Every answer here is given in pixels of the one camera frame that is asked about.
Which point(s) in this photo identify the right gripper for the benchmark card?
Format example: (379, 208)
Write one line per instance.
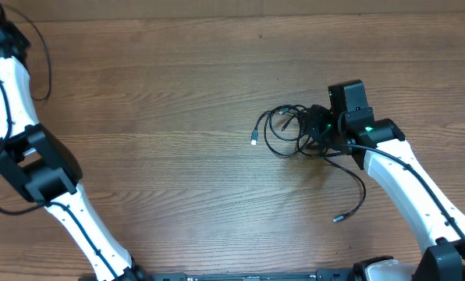
(312, 125)

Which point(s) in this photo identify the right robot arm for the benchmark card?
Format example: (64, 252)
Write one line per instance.
(380, 148)

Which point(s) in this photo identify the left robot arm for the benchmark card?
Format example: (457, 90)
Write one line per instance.
(43, 171)

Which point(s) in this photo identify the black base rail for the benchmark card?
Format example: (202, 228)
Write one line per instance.
(318, 275)

